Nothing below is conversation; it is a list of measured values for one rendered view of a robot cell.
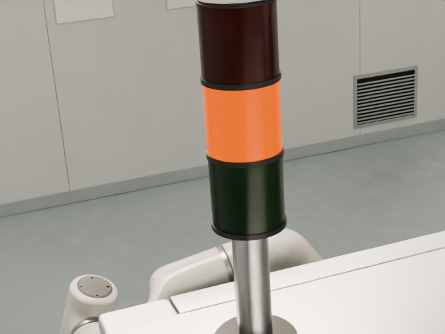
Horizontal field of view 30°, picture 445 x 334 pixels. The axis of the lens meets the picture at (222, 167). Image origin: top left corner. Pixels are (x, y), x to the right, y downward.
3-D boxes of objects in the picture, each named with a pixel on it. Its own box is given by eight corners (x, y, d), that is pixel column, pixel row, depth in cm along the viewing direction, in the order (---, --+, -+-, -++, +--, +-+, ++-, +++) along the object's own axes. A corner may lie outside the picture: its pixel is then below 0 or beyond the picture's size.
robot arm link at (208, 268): (253, 328, 144) (85, 391, 139) (224, 271, 157) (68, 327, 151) (246, 291, 139) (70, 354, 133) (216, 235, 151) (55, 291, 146)
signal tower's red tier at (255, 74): (292, 78, 51) (289, 2, 49) (217, 90, 49) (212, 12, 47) (261, 61, 55) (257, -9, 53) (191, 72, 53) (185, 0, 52)
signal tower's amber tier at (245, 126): (295, 155, 52) (292, 81, 51) (222, 169, 51) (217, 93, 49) (264, 132, 57) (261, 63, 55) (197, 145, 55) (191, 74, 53)
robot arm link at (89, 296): (109, 364, 146) (98, 329, 153) (124, 305, 140) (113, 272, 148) (62, 365, 143) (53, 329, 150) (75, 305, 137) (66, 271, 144)
